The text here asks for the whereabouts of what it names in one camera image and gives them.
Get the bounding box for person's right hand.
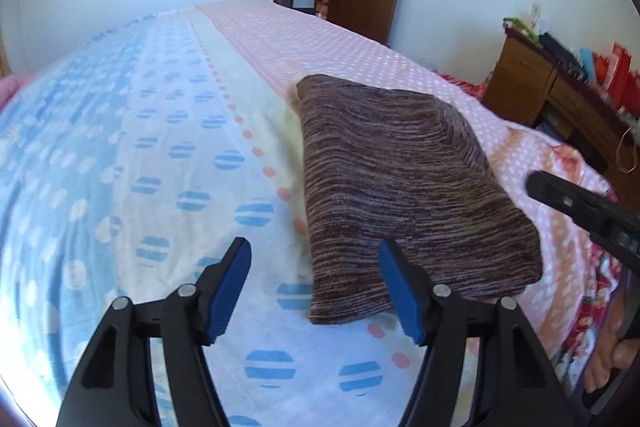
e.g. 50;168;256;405
582;316;640;394

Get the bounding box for brown knit sweater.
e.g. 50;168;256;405
295;75;545;327

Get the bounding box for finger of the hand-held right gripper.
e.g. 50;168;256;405
527;170;640;260

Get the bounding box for polka dot bed blanket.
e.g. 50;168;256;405
0;0;613;427

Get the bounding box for pink pillow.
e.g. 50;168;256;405
0;74;36;112

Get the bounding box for red gift bags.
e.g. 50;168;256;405
592;43;640;112

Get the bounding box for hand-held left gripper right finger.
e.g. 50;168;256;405
378;239;576;427

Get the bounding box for dark bag on cabinet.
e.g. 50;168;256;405
537;32;583;70

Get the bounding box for green item on cabinet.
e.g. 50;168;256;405
504;17;542;45

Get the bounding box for floral red bed sheet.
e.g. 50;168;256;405
552;142;633;395

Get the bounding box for wooden bedside cabinet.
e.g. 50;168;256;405
481;27;640;200

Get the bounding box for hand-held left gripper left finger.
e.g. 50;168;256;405
56;237;252;427

